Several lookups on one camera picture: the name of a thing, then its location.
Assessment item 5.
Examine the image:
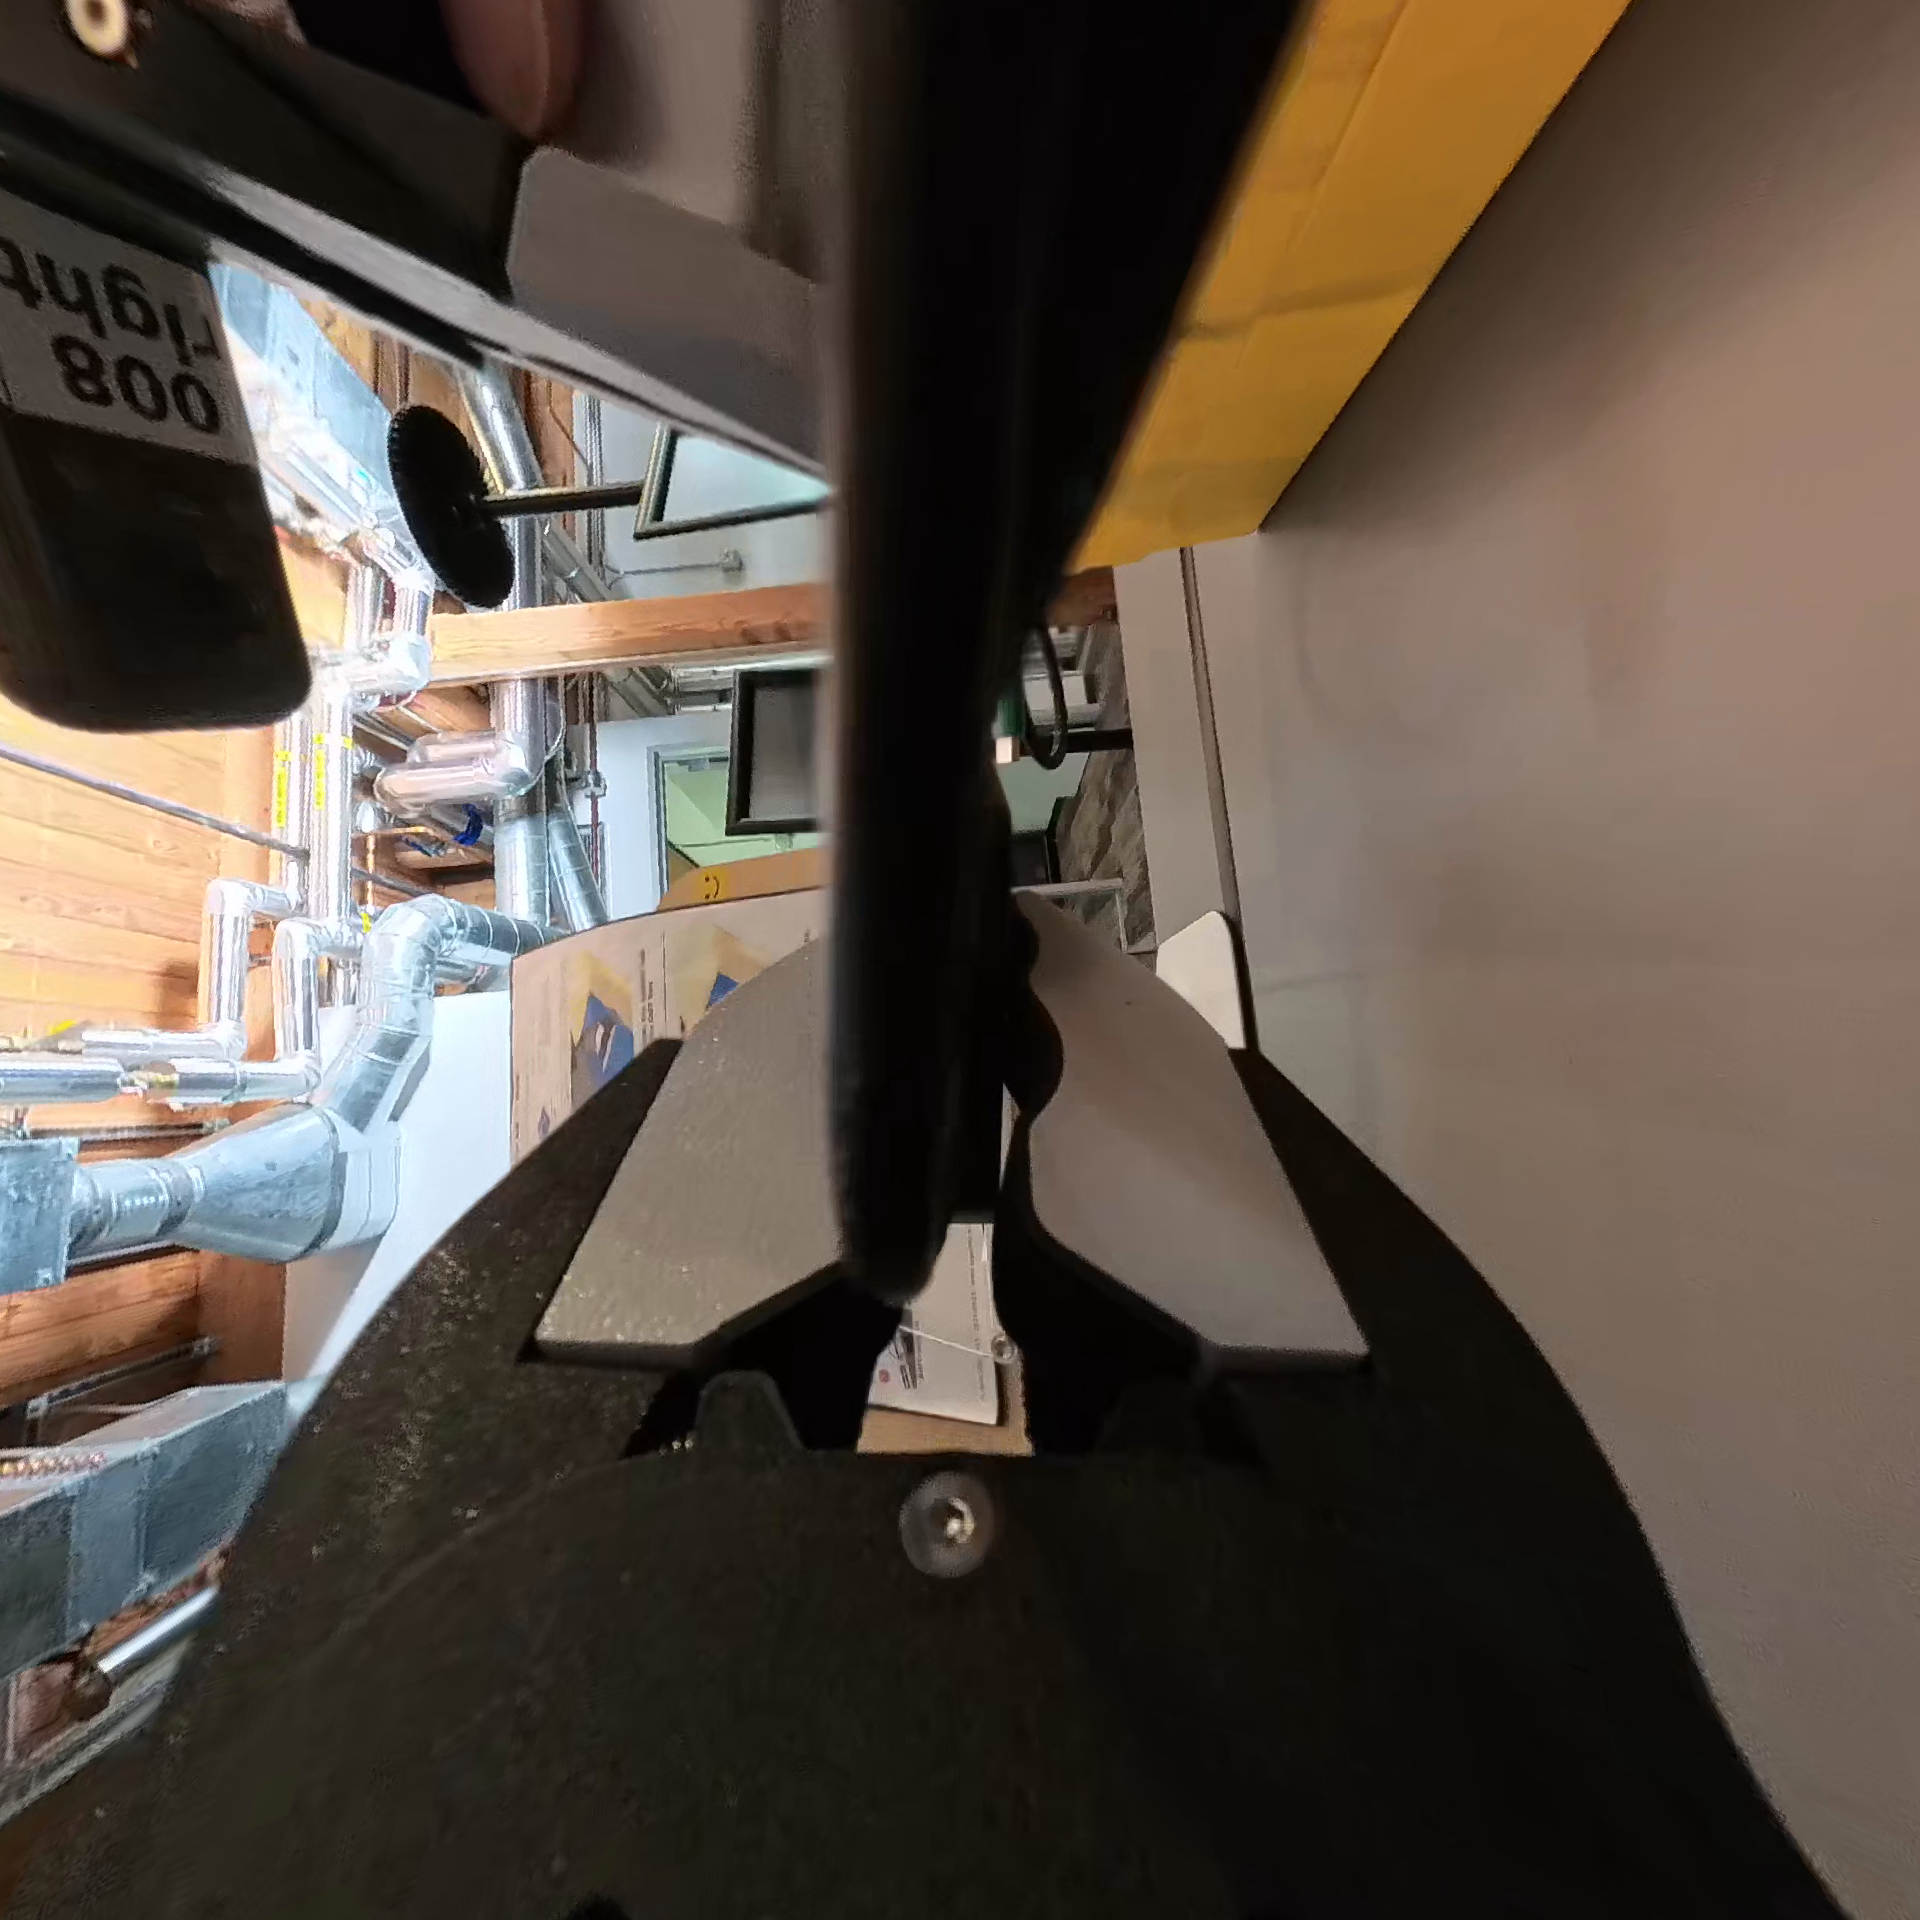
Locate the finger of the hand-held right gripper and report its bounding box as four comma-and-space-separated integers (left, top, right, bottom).
506, 0, 849, 476
830, 0, 1317, 1310

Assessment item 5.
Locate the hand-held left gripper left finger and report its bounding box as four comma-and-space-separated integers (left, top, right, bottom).
535, 947, 874, 1367

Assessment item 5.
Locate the printed instruction sheet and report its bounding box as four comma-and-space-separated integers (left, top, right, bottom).
506, 887, 1018, 1433

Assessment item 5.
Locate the yellow plastic bin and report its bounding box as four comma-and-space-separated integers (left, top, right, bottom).
1061, 0, 1641, 579

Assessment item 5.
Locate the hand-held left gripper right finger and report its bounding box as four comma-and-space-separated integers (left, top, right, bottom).
999, 895, 1375, 1370

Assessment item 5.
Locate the person's right hand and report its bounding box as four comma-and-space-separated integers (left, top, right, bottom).
430, 0, 593, 143

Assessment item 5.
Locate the instruction sheet on stand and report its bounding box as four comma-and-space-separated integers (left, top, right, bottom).
656, 853, 837, 908

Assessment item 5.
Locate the silver ventilation duct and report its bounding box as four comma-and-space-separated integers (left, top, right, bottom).
0, 887, 559, 1269
346, 362, 617, 932

